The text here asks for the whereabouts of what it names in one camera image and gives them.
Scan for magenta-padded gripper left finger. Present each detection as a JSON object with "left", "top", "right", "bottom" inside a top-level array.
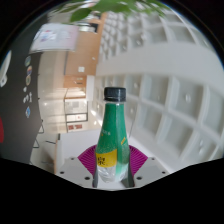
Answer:
[{"left": 54, "top": 144, "right": 101, "bottom": 190}]

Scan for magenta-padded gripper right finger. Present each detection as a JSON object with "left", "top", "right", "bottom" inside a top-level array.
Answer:
[{"left": 122, "top": 144, "right": 170, "bottom": 189}]

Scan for green plastic drink bottle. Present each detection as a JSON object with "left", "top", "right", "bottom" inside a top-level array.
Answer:
[{"left": 95, "top": 86, "right": 131, "bottom": 184}]

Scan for dark-framed glass door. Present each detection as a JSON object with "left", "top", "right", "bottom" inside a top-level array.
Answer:
[{"left": 65, "top": 113, "right": 88, "bottom": 123}]

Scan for recessed ceiling lights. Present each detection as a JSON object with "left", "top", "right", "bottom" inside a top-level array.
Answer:
[{"left": 133, "top": 36, "right": 204, "bottom": 148}]

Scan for flat round red coaster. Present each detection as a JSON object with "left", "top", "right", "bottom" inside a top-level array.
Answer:
[{"left": 0, "top": 116, "right": 5, "bottom": 144}]

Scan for red wall poster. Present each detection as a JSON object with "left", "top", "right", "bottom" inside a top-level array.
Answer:
[{"left": 67, "top": 123, "right": 83, "bottom": 131}]

